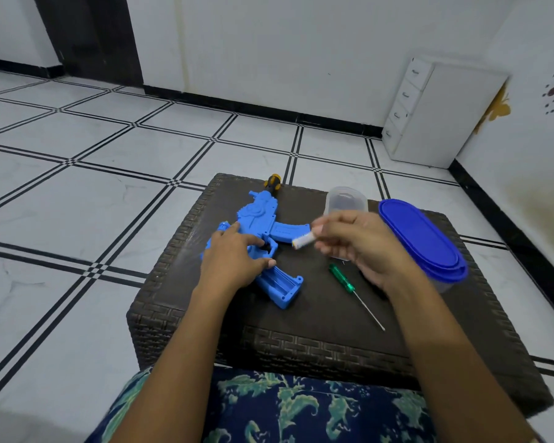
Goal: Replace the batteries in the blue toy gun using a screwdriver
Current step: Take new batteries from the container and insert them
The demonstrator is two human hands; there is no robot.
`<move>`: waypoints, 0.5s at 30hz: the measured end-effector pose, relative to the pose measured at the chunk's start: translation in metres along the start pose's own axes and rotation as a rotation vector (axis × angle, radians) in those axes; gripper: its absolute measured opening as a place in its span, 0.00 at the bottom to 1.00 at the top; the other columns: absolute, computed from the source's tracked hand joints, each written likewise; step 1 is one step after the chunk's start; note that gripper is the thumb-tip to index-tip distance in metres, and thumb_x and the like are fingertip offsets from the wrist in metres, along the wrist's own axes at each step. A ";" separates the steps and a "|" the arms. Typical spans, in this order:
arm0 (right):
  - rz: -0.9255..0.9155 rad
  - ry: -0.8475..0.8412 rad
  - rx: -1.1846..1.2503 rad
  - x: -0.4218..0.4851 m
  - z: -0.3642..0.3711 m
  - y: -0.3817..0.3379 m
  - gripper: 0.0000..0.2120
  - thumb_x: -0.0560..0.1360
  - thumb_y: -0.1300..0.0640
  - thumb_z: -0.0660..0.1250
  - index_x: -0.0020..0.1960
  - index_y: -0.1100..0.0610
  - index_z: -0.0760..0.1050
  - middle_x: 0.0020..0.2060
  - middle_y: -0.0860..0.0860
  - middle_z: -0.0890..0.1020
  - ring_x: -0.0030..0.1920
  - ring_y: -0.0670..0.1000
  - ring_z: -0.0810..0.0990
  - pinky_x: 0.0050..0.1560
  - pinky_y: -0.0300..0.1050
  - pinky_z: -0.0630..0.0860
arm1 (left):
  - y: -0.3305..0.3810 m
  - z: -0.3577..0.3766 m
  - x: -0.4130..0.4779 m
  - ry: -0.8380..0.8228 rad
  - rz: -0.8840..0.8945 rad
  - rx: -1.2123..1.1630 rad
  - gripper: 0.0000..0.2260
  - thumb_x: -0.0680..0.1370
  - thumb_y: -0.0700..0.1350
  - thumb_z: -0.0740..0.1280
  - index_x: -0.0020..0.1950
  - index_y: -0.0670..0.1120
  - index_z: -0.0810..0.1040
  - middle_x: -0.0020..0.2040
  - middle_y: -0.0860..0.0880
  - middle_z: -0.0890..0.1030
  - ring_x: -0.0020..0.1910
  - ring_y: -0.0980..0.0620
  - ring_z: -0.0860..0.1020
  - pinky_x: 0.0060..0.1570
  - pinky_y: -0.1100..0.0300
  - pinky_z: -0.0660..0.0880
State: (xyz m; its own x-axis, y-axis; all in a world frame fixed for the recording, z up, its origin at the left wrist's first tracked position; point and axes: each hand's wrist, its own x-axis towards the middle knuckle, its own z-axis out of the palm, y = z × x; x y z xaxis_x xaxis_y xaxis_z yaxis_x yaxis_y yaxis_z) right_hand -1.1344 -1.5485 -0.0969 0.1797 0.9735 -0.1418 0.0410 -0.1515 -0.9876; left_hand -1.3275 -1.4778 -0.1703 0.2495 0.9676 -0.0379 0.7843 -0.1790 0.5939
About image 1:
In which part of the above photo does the person's left hand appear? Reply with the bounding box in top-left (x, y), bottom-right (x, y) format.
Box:
top-left (196, 221), bottom-right (278, 297)

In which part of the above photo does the person's right hand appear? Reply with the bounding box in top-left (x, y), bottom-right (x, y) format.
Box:
top-left (311, 210), bottom-right (429, 299)

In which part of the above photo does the green handled screwdriver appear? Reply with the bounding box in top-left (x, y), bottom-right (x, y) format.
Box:
top-left (328, 263), bottom-right (387, 332)

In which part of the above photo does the clear container with blue lid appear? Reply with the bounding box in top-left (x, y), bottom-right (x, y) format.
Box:
top-left (325, 186), bottom-right (369, 217)

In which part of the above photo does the blue toy gun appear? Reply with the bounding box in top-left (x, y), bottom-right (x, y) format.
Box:
top-left (199, 174), bottom-right (313, 311)

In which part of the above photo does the labelled container with blue lid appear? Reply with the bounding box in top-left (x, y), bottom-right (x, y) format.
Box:
top-left (379, 207), bottom-right (470, 295)

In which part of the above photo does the white drawer cabinet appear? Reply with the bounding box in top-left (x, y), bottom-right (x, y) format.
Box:
top-left (382, 57), bottom-right (511, 170)

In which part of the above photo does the person's right forearm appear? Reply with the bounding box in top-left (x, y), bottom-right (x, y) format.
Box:
top-left (385, 279), bottom-right (544, 443)

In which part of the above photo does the person's left forearm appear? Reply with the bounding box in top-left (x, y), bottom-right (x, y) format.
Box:
top-left (110, 285), bottom-right (234, 443)

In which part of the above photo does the dark brown wicker table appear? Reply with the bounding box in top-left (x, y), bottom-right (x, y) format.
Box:
top-left (126, 174), bottom-right (554, 418)

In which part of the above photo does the blue floral dress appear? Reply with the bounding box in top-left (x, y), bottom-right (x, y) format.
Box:
top-left (85, 366), bottom-right (440, 443)

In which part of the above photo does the dark door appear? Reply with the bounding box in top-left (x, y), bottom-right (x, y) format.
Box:
top-left (32, 0), bottom-right (144, 88)

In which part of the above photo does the yellow butterfly wall sticker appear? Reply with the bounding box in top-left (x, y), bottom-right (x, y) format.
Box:
top-left (472, 82), bottom-right (512, 135)

